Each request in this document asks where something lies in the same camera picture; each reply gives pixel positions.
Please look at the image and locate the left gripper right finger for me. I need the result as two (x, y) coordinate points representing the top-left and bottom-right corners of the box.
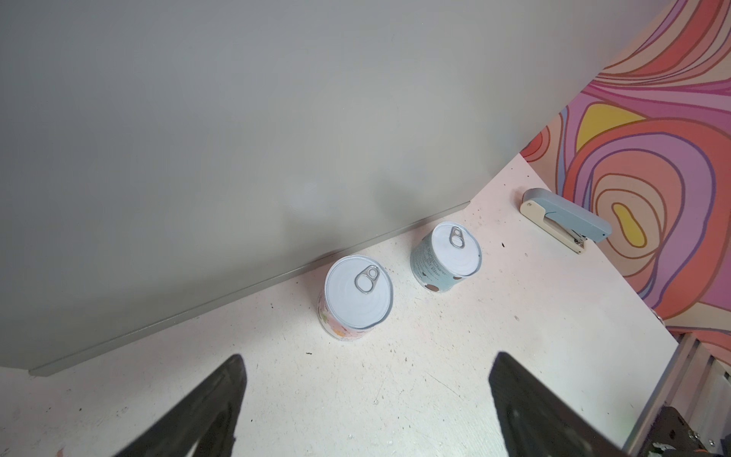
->
(488, 352), (624, 456)

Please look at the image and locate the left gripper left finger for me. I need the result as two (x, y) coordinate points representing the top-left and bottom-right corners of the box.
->
(117, 354), (247, 456)

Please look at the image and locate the white lid can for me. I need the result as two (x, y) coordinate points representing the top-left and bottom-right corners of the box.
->
(410, 222), (483, 293)

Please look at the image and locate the pink can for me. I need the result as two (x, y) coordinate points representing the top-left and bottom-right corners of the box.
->
(317, 255), (394, 341)

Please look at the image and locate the grey stapler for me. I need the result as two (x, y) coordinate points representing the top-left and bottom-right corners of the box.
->
(520, 188), (612, 254)

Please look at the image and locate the grey metal cabinet box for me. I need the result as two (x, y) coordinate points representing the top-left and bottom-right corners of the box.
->
(1, 1), (668, 374)

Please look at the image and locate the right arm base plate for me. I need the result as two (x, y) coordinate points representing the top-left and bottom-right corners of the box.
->
(639, 407), (718, 457)

